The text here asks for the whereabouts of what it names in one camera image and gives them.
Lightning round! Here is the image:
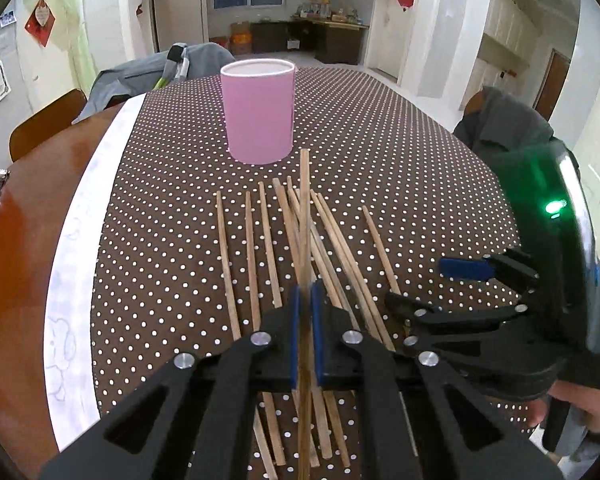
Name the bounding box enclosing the person's right hand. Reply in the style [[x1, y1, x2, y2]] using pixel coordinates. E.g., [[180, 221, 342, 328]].
[[548, 380, 600, 434]]

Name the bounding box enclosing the wooden chopstick right pile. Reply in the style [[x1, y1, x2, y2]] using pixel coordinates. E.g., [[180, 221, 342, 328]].
[[311, 191, 396, 351]]

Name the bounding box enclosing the wooden chopstick pile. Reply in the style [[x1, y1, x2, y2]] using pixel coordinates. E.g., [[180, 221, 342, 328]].
[[273, 178, 351, 472], [311, 191, 396, 351]]

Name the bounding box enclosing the wooden chopstick centre pile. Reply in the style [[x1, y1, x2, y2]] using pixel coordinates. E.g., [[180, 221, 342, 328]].
[[273, 178, 351, 472]]

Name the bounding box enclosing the white paper strip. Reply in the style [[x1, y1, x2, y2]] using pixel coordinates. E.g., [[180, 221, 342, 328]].
[[43, 96, 145, 451]]

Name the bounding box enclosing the dark jacket on right chair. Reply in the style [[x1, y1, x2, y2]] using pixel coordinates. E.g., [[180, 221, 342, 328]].
[[453, 86, 554, 155]]

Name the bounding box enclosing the brown polka dot tablecloth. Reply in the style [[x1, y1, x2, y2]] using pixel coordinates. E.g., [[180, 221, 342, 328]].
[[90, 65, 537, 480]]

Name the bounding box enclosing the pink cylindrical utensil holder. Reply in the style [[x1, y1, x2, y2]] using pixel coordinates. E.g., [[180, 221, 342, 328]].
[[220, 58, 298, 166]]

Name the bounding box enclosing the brown wooden chair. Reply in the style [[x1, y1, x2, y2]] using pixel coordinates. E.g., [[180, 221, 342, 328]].
[[9, 89, 87, 162]]

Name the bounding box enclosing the grey jacket on chair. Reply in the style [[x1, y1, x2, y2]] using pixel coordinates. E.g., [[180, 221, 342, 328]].
[[72, 42, 235, 125]]

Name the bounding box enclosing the white refrigerator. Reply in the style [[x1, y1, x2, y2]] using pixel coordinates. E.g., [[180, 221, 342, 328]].
[[151, 0, 209, 51]]

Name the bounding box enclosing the white wall cabinet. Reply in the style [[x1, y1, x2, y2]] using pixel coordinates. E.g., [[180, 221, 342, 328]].
[[458, 0, 538, 108]]

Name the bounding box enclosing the red diamond wall decoration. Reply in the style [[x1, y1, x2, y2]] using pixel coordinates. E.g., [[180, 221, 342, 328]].
[[24, 0, 56, 48]]

